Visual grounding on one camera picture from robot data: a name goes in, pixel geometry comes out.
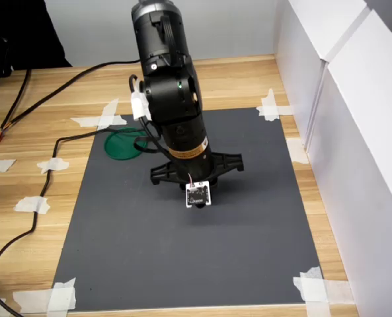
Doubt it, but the white partition panel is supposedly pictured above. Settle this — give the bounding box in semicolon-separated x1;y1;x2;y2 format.
274;0;372;148
306;9;392;317

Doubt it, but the thin black cable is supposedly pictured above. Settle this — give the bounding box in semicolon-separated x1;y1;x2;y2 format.
0;68;32;133

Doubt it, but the white tape piece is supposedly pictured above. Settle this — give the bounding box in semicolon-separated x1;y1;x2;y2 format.
70;98;128;131
292;266;356;317
256;88;293;122
0;158;17;174
11;277;77;314
14;195;51;215
36;157;70;175

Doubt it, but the white camera box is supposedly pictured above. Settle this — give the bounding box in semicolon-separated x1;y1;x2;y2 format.
184;180;214;211

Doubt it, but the black base power cable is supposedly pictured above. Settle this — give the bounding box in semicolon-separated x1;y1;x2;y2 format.
0;58;142;151

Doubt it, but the round green lid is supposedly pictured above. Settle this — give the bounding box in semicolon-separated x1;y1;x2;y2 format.
103;126;151;162

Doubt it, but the black camera cable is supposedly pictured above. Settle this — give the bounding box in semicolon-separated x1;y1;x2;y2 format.
0;74;174;279

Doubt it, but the white cable connector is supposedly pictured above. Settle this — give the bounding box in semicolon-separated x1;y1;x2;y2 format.
130;90;151;122

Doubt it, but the dark grey mat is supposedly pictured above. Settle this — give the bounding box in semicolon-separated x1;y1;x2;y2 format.
51;107;326;313

